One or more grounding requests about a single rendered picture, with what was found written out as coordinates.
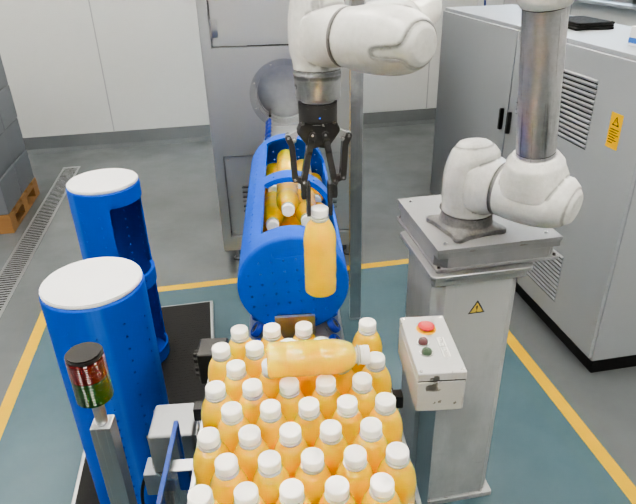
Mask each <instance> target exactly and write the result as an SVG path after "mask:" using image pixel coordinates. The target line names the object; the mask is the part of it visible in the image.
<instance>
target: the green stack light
mask: <svg viewBox="0 0 636 504"><path fill-rule="evenodd" d="M71 385H72V389H73V392H74V396H75V399H76V402H77V404H78V406H80V407H82V408H86V409H92V408H97V407H100V406H102V405H104V404H106V403H107V402H108V401H109V400H110V399H111V398H112V397H113V395H114V389H113V385H112V381H111V377H110V373H109V371H108V374H107V375H106V377H105V378H104V379H103V380H101V381H100V382H98V383H96V384H93V385H90V386H76V385H74V384H72V383H71Z"/></svg>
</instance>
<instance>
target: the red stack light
mask: <svg viewBox="0 0 636 504"><path fill-rule="evenodd" d="M65 365H66V368H67V372H68V375H69V378H70V381H71V383H72V384H74V385H76V386H90V385H93V384H96V383H98V382H100V381H101V380H103V379H104V378H105V377H106V375H107V374H108V371H109V369H108V365H107V361H106V357H105V353H104V352H103V355H102V356H101V358H100V359H99V360H97V361H96V362H95V363H93V364H91V365H88V366H85V367H72V366H69V365H67V364H66V363H65Z"/></svg>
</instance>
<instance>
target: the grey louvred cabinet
mask: <svg viewBox="0 0 636 504"><path fill-rule="evenodd" d="M521 13H522V9H521V8H520V7H519V5H515V4H508V5H487V6H465V7H446V11H443V21H442V35H441V49H440V62H439V76H438V90H437V104H436V118H435V132H434V146H433V160H432V174H431V187H430V191H431V192H432V193H433V194H434V195H442V181H443V174H444V168H445V164H446V161H447V159H448V156H449V154H450V152H451V150H452V149H453V148H454V147H455V146H456V144H457V143H458V142H459V141H460V140H463V139H467V138H485V139H488V140H490V141H491V142H493V143H495V144H496V146H497V147H498V148H499V149H500V151H501V157H503V158H504V159H507V157H508V156H509V155H510V154H511V153H512V152H513V151H514V150H515V149H516V129H517V106H518V83H519V60H520V36H521ZM613 27H614V29H609V30H582V31H574V30H571V29H568V30H567V42H566V53H565V64H564V72H563V81H562V92H561V103H560V115H559V126H558V137H557V148H556V149H557V150H559V151H560V152H561V153H562V155H563V156H564V157H565V159H566V164H567V167H568V170H569V173H570V176H571V177H574V178H576V179H577V181H578V182H579V184H580V185H581V187H582V192H583V202H582V205H581V208H580V210H579V212H578V214H577V216H576V217H575V219H574V220H573V221H572V222H571V223H570V224H567V225H564V226H561V227H558V228H553V229H554V230H555V231H557V232H558V233H559V234H560V235H562V236H563V239H562V240H561V242H560V246H555V247H553V250H552V251H553V252H555V253H556V254H557V255H558V256H559V259H554V260H545V261H536V262H531V263H532V264H533V269H532V270H531V271H527V275H526V276H525V277H517V282H516V288H515V291H516V292H517V293H518V294H519V295H520V297H521V298H522V299H523V300H524V301H525V302H526V303H527V304H528V305H529V306H530V307H531V309H532V310H533V311H534V312H535V313H536V314H537V315H538V316H539V317H540V318H541V319H542V321H543V322H544V323H545V324H546V325H547V326H548V327H549V328H550V329H551V330H552V331H553V332H554V334H555V335H556V336H557V337H558V338H559V339H560V340H561V341H562V342H563V343H564V344H565V346H566V347H567V348H568V349H569V350H570V351H571V352H572V353H573V354H574V355H575V356H576V358H577V359H578V360H579V361H580V362H581V363H582V364H583V365H584V366H585V367H586V368H587V370H588V371H589V372H590V373H593V372H600V371H607V370H613V369H620V368H627V367H633V366H636V46H632V45H628V39H629V37H630V32H631V28H632V26H627V25H621V24H616V23H615V24H614V26H613Z"/></svg>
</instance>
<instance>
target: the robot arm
mask: <svg viewBox="0 0 636 504"><path fill-rule="evenodd" d="M516 2H517V4H518V5H519V7H520V8H521V9H522V13H521V36H520V60H519V83H518V106H517V129H516V149H515V150H514V151H513V152H512V153H511V154H510V155H509V156H508V157H507V159H504V158H503V157H501V151H500V149H499V148H498V147H497V146H496V144H495V143H493V142H491V141H490V140H488V139H485V138H467V139H463V140H460V141H459V142H458V143H457V144H456V146H455V147H454V148H453V149H452V150H451V152H450V154H449V156H448V159H447V161H446V164H445V168H444V174H443V181H442V195H441V198H442V202H441V203H440V206H439V208H440V209H441V213H440V214H436V215H429V216H427V217H426V222H427V223H430V224H432V225H434V226H435V227H437V228H438V229H439V230H441V231H442V232H444V233H445V234H446V235H448V236H449V237H450V238H451V239H452V240H453V241H454V242H455V243H464V242H466V241H468V240H472V239H477V238H481V237H485V236H490V235H494V234H503V233H506V229H507V228H506V226H504V225H502V224H499V223H497V222H496V221H494V220H493V214H494V215H497V216H499V217H502V218H504V219H507V220H509V221H513V222H516V223H519V224H523V225H527V226H531V227H537V228H558V227H561V226H564V225H567V224H570V223H571V222H572V221H573V220H574V219H575V217H576V216H577V214H578V212H579V210H580V208H581V205H582V202H583V192H582V187H581V185H580V184H579V182H578V181H577V179H576V178H574V177H571V176H570V173H569V170H568V167H567V164H566V159H565V157H564V156H563V155H562V153H561V152H560V151H559V150H557V149H556V148H557V137H558V126H559V115H560V103H561V92H562V81H563V72H564V64H565V53H566V42H567V30H568V19H569V6H570V5H571V4H572V3H573V2H574V0H516ZM441 10H442V0H376V1H370V2H367V3H366V4H365V5H359V6H347V5H345V1H344V0H290V3H289V11H288V44H289V52H290V56H291V59H292V63H293V76H294V86H295V96H296V99H297V100H299V101H298V112H299V124H298V126H297V129H296V130H295V131H293V132H291V133H288V132H287V133H285V140H286V142H287V144H288V146H289V154H290V165H291V175H292V181H293V182H294V183H299V184H300V185H301V198H302V200H304V199H306V213H307V217H311V184H310V180H308V175H309V169H310V163H311V157H312V153H313V149H315V148H318V147H320V148H324V149H325V154H326V159H327V163H328V168H329V173H330V178H331V179H327V200H328V208H329V216H331V215H333V198H337V196H338V188H337V184H338V182H339V181H341V180H346V175H347V160H348V145H349V142H350V140H351V138H352V134H351V132H350V131H349V130H343V129H340V127H339V125H338V123H337V99H339V98H340V96H341V68H348V69H351V70H353V71H356V72H361V73H365V74H372V75H381V76H402V75H407V74H411V73H414V72H416V71H419V70H420V69H422V68H424V67H425V66H426V65H427V64H428V63H429V62H430V61H431V59H432V57H433V55H434V53H435V50H436V47H437V31H436V28H435V26H434V25H435V23H436V22H437V21H438V19H439V17H440V14H441ZM338 134H339V138H340V140H341V148H340V165H339V173H338V174H336V170H335V165H334V160H333V155H332V149H331V143H332V142H333V140H334V139H335V138H336V136H337V135H338ZM297 136H299V137H300V138H301V139H302V140H303V142H304V143H305V144H306V146H305V154H304V160H303V166H302V172H301V176H299V175H298V171H297V160H296V149H295V144H294V143H296V142H297Z"/></svg>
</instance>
